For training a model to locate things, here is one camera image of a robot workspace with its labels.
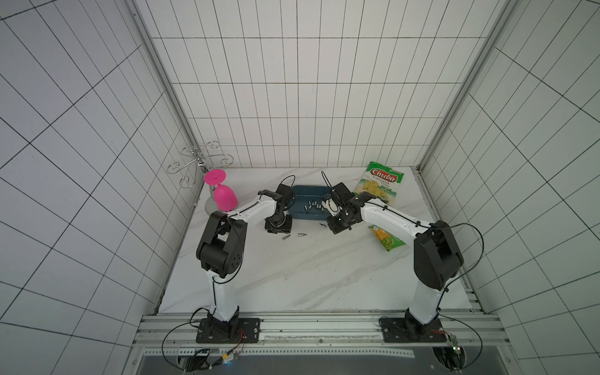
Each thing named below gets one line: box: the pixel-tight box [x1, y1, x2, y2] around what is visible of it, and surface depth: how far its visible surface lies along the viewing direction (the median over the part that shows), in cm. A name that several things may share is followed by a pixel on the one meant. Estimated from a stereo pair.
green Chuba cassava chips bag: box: [353, 161, 405, 205], surface depth 116 cm
